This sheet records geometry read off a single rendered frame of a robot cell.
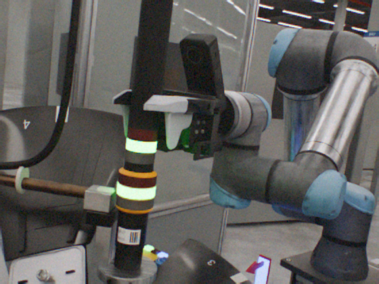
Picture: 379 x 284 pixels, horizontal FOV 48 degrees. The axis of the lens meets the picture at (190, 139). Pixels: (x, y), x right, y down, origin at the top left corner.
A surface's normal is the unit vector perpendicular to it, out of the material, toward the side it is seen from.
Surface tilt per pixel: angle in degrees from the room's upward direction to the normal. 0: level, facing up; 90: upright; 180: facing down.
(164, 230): 90
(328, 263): 73
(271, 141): 90
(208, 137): 90
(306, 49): 82
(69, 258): 48
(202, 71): 121
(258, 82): 90
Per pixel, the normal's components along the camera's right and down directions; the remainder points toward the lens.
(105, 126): 0.22, -0.69
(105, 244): -0.09, 0.14
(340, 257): -0.29, -0.21
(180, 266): 0.17, -0.94
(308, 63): -0.51, 0.42
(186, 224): 0.76, 0.19
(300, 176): -0.30, -0.58
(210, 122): -0.50, 0.06
